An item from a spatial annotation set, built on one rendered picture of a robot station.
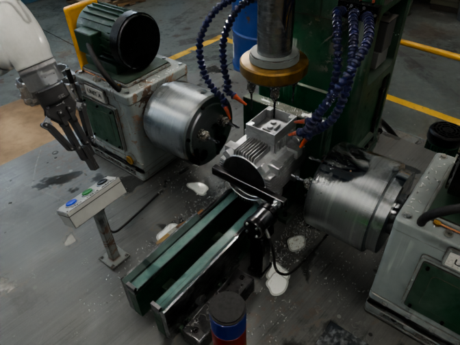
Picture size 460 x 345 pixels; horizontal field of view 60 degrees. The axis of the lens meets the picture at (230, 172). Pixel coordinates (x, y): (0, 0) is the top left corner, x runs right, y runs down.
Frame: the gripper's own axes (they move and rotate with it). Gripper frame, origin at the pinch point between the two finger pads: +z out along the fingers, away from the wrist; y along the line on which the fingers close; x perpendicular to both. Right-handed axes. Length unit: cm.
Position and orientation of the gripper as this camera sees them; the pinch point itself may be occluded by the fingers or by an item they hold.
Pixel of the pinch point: (88, 157)
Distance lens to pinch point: 113.5
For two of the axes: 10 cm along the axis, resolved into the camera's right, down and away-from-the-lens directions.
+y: 6.2, -5.3, 5.8
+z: 3.5, 8.5, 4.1
